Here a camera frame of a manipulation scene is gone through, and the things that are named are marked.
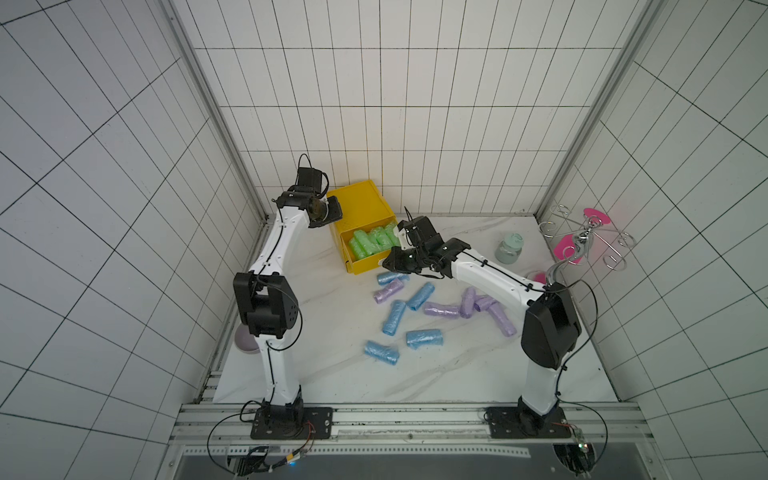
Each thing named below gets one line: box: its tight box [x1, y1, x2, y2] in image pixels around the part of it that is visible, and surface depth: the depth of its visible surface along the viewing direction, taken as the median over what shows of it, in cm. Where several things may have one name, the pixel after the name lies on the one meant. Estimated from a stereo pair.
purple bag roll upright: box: [459, 287, 476, 319], surface depth 93 cm
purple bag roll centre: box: [424, 301, 461, 319], surface depth 92 cm
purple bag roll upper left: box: [374, 278, 404, 304], surface depth 97 cm
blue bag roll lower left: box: [363, 340, 400, 366], surface depth 84 cm
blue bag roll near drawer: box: [377, 271, 410, 285], surface depth 100 cm
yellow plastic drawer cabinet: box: [327, 180, 398, 275], surface depth 91 cm
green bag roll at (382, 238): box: [370, 227, 393, 251], surface depth 91 cm
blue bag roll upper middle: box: [406, 282, 435, 311], surface depth 97 cm
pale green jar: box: [495, 233, 525, 265], surface depth 102 cm
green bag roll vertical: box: [349, 237, 367, 261], surface depth 89 cm
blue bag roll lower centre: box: [406, 329, 444, 350], surface depth 86 cm
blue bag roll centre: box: [382, 300, 407, 336], surface depth 91 cm
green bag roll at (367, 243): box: [354, 229, 380, 255], surface depth 88 cm
